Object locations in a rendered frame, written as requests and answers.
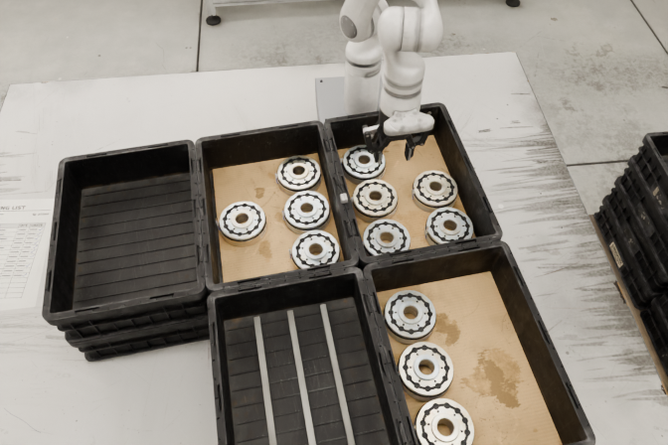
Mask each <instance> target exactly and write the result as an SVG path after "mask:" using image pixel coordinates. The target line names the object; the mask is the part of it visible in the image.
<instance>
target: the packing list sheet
mask: <svg viewBox="0 0 668 445"><path fill-rule="evenodd" d="M54 201H55V199H31V200H0V311H3V310H12V309H21V308H30V307H35V306H36V301H37V296H38V291H39V287H40V282H41V277H42V272H43V267H44V262H45V258H46V253H47V248H48V243H49V238H50V233H51V228H52V219H53V210H54Z"/></svg>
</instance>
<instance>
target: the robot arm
mask: <svg viewBox="0 0 668 445"><path fill-rule="evenodd" d="M413 1H415V2H417V3H418V5H419V6H420V8H419V7H398V6H393V7H389V6H388V3H387V1H386V0H345V2H344V4H343V6H342V9H341V12H340V16H339V24H340V29H341V32H342V34H343V36H344V37H345V38H346V39H347V40H348V41H349V42H348V44H347V46H346V51H345V83H344V109H345V111H346V112H347V113H348V114H349V115H353V114H359V113H366V112H373V111H377V108H378V98H379V87H380V77H381V65H382V56H384V61H385V72H384V83H383V87H382V91H381V100H380V111H379V120H378V122H377V123H376V125H375V126H371V127H368V125H363V126H362V129H363V134H364V138H365V143H366V146H367V150H368V152H369V153H372V152H374V159H375V162H376V163H377V162H378V165H381V164H382V159H383V150H384V149H385V147H388V145H389V144H390V142H392V141H396V140H405V139H406V140H407V142H406V148H405V157H406V160H407V161H410V159H411V158H412V156H413V155H414V151H415V148H416V146H418V145H419V146H423V145H424V143H425V141H426V139H427V137H428V134H429V132H430V130H431V129H432V128H433V125H434V119H433V117H432V116H430V115H428V114H424V113H421V112H419V109H420V103H421V89H422V82H423V77H424V70H425V63H424V60H423V58H422V57H421V56H420V55H418V54H417V53H430V52H433V51H434V50H435V49H436V48H437V47H438V46H439V44H440V42H441V40H442V35H443V26H442V20H441V16H440V12H439V8H438V4H437V0H413ZM376 132H378V133H379V134H378V138H377V139H376V141H375V143H373V142H372V139H373V138H374V137H373V136H374V135H375V133H376ZM412 133H416V134H417V136H416V137H414V138H413V137H412Z"/></svg>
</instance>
